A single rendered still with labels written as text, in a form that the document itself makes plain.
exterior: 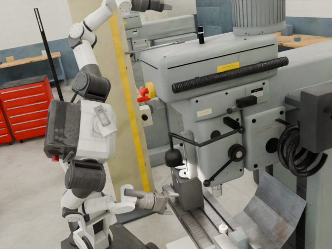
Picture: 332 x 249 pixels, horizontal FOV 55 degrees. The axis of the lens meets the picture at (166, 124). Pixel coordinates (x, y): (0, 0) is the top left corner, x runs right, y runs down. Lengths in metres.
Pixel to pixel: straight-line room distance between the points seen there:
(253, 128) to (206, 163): 0.23
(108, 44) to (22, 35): 7.38
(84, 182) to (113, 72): 1.72
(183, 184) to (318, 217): 0.66
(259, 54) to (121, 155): 2.21
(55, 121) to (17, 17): 8.82
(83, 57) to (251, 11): 0.78
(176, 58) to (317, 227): 1.02
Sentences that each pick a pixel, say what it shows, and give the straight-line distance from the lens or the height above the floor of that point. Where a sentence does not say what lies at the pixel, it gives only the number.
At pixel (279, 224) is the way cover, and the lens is 1.73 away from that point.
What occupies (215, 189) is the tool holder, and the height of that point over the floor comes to 1.24.
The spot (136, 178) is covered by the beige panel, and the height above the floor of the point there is 0.37.
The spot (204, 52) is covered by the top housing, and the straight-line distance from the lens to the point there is 1.12.
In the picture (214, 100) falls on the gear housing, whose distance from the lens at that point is 1.18.
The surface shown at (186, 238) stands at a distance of 1.80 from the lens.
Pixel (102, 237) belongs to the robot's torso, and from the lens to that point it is 2.14.
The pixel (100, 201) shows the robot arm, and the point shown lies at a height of 1.21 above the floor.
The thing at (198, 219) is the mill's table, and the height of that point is 0.96.
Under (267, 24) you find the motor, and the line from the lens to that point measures 1.28.
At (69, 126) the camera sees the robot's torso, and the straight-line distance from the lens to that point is 1.40.
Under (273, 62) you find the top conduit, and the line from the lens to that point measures 1.23.
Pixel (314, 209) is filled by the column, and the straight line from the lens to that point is 1.62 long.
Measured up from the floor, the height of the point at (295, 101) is 1.63.
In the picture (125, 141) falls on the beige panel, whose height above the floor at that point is 0.80.
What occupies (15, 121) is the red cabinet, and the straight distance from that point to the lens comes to 5.96.
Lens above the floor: 2.10
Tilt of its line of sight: 23 degrees down
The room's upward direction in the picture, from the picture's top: 9 degrees counter-clockwise
